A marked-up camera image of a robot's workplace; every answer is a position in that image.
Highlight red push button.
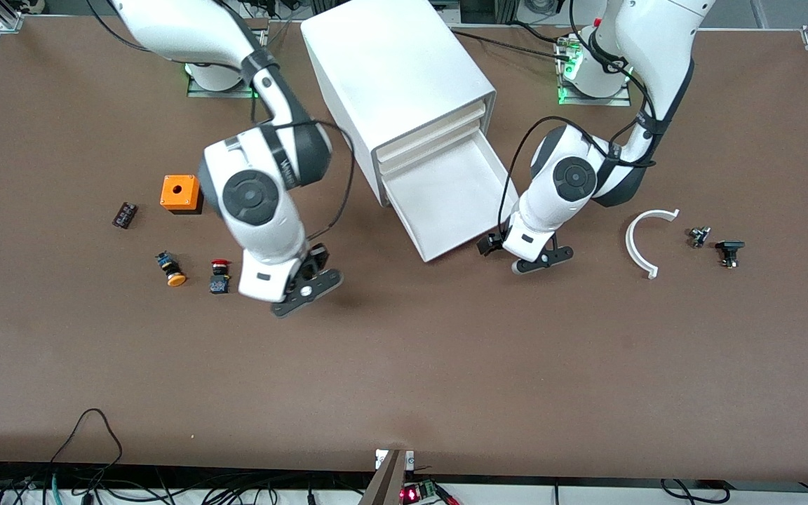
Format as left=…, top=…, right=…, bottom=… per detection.
left=208, top=259, right=232, bottom=295

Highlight yellow push button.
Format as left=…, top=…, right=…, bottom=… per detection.
left=156, top=251, right=188, bottom=288

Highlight orange box with black base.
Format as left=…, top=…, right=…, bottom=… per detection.
left=160, top=175, right=203, bottom=215

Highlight circuit board with red light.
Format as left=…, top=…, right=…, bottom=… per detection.
left=398, top=479, right=461, bottom=505

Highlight white curved plastic bracket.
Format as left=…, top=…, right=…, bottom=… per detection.
left=625, top=209, right=680, bottom=280

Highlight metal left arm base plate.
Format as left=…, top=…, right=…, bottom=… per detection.
left=557, top=32, right=631, bottom=107

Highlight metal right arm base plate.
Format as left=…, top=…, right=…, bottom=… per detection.
left=187, top=63, right=264, bottom=99

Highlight long black table cable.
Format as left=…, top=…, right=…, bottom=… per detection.
left=450, top=29, right=573, bottom=62

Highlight short black table cable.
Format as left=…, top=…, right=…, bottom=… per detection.
left=509, top=21, right=567, bottom=44

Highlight tangled black cables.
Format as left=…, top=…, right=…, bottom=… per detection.
left=0, top=459, right=370, bottom=505

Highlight black looped cable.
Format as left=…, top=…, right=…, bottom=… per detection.
left=50, top=409, right=124, bottom=492

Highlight grey metal post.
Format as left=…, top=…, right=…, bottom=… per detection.
left=358, top=449, right=408, bottom=505

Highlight black coiled cable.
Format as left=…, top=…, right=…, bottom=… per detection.
left=660, top=479, right=731, bottom=504

